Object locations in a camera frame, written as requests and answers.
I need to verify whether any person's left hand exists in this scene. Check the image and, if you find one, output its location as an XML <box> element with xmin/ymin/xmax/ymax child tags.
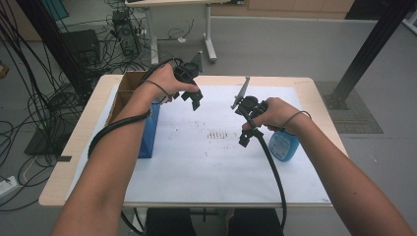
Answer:
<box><xmin>137</xmin><ymin>63</ymin><xmax>200</xmax><ymax>104</ymax></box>

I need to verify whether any thin black wrist cord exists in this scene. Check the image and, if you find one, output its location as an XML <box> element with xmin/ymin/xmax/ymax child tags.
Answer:
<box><xmin>280</xmin><ymin>110</ymin><xmax>313</xmax><ymax>131</ymax></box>
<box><xmin>143</xmin><ymin>80</ymin><xmax>175</xmax><ymax>106</ymax></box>

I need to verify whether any person's left leg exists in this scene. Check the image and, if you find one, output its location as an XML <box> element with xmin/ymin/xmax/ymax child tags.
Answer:
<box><xmin>146</xmin><ymin>207</ymin><xmax>195</xmax><ymax>236</ymax></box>

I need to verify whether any white table mat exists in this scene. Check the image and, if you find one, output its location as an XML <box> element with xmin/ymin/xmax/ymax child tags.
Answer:
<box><xmin>65</xmin><ymin>84</ymin><xmax>331</xmax><ymax>205</ymax></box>

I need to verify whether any white desk with legs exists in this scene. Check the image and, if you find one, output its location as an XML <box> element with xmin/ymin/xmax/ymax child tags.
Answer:
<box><xmin>124</xmin><ymin>0</ymin><xmax>245</xmax><ymax>65</ymax></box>

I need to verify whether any grey grid floor mat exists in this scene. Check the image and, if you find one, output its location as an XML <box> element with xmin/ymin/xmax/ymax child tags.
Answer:
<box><xmin>314</xmin><ymin>81</ymin><xmax>384</xmax><ymax>135</ymax></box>

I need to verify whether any white power strip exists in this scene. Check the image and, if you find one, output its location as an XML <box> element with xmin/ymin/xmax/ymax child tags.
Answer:
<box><xmin>0</xmin><ymin>175</ymin><xmax>19</xmax><ymax>199</ymax></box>

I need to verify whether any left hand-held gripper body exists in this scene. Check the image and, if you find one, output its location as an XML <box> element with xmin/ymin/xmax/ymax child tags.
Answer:
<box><xmin>172</xmin><ymin>51</ymin><xmax>205</xmax><ymax>86</ymax></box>

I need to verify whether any teal panel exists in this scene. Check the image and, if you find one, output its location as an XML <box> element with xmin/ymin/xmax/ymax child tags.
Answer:
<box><xmin>40</xmin><ymin>0</ymin><xmax>70</xmax><ymax>22</ymax></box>

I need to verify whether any black metal post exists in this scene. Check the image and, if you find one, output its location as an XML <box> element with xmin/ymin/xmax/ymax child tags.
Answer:
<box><xmin>324</xmin><ymin>0</ymin><xmax>416</xmax><ymax>111</ymax></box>
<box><xmin>16</xmin><ymin>0</ymin><xmax>92</xmax><ymax>96</ymax></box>

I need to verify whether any person's leg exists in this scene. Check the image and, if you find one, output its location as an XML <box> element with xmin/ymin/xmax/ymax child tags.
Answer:
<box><xmin>227</xmin><ymin>207</ymin><xmax>285</xmax><ymax>236</ymax></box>
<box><xmin>146</xmin><ymin>207</ymin><xmax>195</xmax><ymax>236</ymax></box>

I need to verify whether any blue cardboard box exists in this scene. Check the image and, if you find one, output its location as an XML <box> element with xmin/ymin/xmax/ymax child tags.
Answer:
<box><xmin>104</xmin><ymin>71</ymin><xmax>161</xmax><ymax>159</ymax></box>

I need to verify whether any blue bottle with white cap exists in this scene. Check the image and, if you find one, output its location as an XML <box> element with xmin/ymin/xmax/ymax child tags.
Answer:
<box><xmin>268</xmin><ymin>129</ymin><xmax>300</xmax><ymax>163</ymax></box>

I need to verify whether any black square box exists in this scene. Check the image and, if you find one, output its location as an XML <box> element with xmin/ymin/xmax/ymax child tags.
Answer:
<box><xmin>60</xmin><ymin>29</ymin><xmax>101</xmax><ymax>67</ymax></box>

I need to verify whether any person's right hand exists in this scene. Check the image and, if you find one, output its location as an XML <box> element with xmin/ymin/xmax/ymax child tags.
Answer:
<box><xmin>242</xmin><ymin>96</ymin><xmax>311</xmax><ymax>136</ymax></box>

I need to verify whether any wooden cabinet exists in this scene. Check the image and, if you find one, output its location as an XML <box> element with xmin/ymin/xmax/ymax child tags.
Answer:
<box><xmin>210</xmin><ymin>0</ymin><xmax>356</xmax><ymax>20</ymax></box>

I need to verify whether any person's right leg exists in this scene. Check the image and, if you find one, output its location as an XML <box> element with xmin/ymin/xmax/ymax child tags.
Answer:
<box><xmin>227</xmin><ymin>207</ymin><xmax>285</xmax><ymax>236</ymax></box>

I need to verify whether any tangle of black floor cables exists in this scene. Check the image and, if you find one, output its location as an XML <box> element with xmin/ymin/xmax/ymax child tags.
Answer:
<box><xmin>0</xmin><ymin>0</ymin><xmax>155</xmax><ymax>212</ymax></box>

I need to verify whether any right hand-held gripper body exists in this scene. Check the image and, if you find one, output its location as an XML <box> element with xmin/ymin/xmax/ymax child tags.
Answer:
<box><xmin>230</xmin><ymin>77</ymin><xmax>269</xmax><ymax>131</ymax></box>

